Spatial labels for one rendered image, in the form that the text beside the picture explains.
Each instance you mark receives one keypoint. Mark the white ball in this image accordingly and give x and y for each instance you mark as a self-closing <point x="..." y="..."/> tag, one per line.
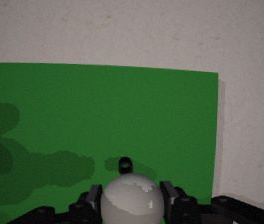
<point x="132" y="198"/>

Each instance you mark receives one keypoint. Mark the green flat mat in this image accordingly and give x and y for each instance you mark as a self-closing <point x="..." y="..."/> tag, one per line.
<point x="66" y="127"/>

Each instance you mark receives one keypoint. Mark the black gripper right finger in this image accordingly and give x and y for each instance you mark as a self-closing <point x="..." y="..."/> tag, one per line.
<point x="223" y="209"/>

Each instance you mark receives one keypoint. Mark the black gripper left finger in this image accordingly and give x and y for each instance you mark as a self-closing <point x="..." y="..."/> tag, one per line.
<point x="82" y="210"/>

